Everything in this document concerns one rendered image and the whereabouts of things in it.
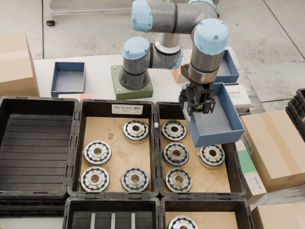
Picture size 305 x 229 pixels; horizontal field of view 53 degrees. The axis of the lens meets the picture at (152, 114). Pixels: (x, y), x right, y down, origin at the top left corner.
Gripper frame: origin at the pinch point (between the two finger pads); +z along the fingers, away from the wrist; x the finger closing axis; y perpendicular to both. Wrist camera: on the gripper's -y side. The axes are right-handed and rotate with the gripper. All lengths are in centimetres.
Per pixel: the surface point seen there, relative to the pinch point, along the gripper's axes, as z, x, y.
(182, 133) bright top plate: 26.1, 2.4, -8.1
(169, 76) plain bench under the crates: 43, 9, -55
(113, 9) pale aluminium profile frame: 98, -9, -194
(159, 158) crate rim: 18.1, -10.1, 5.4
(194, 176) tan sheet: 29.1, 3.1, 9.6
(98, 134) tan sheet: 26.6, -30.9, -13.7
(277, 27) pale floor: 124, 159, -175
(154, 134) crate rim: 18.1, -10.0, -4.7
